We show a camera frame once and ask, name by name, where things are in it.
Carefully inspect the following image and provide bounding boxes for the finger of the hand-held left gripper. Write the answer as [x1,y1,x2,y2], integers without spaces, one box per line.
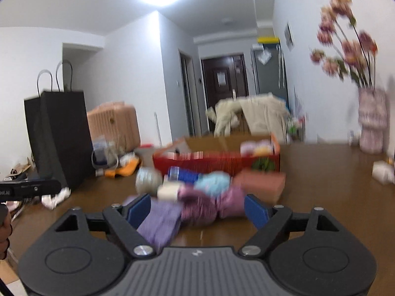
[18,179,62,197]

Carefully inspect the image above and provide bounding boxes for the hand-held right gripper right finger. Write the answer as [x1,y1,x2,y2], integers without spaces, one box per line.
[238,194,340,257]

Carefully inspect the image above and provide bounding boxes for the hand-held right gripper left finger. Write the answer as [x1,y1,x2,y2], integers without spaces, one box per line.
[55,195,154,258]

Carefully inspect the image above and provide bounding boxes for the lavender knit cloth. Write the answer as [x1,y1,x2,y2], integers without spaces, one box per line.
[137,203,183,253]

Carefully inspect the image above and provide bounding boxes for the mauve satin cloth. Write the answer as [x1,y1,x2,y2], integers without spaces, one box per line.
[178,187,218,226]
[215,186,247,220]

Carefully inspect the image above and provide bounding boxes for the pink rectangular block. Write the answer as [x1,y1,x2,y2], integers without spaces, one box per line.
[234,169,286,204]

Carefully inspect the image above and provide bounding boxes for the grey-green yarn ball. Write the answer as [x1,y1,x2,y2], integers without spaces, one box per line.
[135,166,163,195]

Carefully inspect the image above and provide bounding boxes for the cream soft ball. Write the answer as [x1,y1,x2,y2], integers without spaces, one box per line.
[157,183,180,203]

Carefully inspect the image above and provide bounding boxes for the light blue plush toy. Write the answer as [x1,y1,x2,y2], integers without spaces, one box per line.
[194,173,232,197]

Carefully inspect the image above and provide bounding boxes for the blue tissue packet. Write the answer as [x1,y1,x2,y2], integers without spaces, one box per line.
[167,166,201,184]

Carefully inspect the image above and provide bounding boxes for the red cardboard box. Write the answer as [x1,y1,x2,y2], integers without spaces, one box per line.
[153,133,281,177]

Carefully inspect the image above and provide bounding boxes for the person's left hand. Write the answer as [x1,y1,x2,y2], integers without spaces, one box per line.
[0,219,13,259]

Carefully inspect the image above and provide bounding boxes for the crumpled white paper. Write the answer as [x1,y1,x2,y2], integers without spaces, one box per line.
[41,187,72,209]

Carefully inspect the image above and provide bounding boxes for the cardboard scraps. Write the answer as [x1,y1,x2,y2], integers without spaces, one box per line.
[2,156,35,182]

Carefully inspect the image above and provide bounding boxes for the black paper bag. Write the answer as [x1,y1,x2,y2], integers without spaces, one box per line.
[24,59,95,192]

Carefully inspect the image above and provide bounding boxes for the yellow plush toy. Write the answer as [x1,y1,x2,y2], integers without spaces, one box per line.
[252,146,276,157]

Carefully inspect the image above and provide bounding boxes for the pink fluffy plush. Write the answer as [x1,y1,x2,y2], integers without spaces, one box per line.
[240,140,273,149]

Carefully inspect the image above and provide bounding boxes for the pink suitcase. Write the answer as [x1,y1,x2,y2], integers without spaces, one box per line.
[86,101,141,154]

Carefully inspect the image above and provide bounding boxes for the beige coat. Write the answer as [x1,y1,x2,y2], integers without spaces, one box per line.
[205,93,291,137]

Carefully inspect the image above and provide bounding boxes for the grey interior door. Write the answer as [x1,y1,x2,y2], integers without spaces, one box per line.
[178,49,197,137]

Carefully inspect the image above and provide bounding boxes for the white container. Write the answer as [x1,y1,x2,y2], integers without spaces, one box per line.
[371,160,395,186]

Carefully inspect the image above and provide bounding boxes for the dark entrance door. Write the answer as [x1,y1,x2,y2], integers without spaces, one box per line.
[200,54,249,107]

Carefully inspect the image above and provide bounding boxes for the grey refrigerator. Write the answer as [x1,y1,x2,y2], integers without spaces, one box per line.
[251,41,290,103]

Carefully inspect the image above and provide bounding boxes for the pink vase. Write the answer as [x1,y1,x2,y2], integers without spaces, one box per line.
[357,87,388,155]

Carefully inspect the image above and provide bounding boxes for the pink artificial flowers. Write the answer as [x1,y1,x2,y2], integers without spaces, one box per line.
[309,0,379,89]

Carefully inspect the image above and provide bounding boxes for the orange strap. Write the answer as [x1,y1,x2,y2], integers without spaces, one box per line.
[104,160,140,178]

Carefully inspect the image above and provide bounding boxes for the clear bag with cable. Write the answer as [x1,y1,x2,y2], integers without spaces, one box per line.
[91,137,121,169]

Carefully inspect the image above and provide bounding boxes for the wall picture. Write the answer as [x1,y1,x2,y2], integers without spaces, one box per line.
[283,22,294,52]

